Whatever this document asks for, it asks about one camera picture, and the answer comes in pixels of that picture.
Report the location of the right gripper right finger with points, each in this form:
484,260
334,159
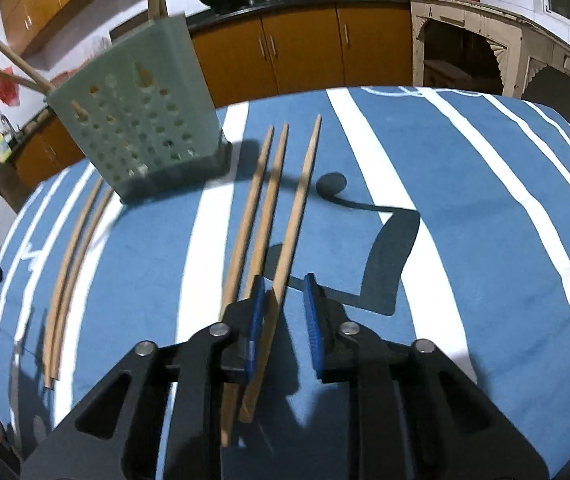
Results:
344,349

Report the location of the blue white striped tablecloth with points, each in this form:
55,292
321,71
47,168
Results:
432,214

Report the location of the yellow detergent bottle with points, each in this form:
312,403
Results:
5,149

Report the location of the wooden lower kitchen cabinets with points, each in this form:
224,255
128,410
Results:
313,47

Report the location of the sink faucet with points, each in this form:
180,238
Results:
7,126

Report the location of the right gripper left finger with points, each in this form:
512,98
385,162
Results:
225,351

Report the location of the green perforated utensil holder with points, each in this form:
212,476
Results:
142,113

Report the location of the red plastic bag on wall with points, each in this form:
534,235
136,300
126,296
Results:
9,92

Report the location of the beige carved side cabinet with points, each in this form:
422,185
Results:
521,47

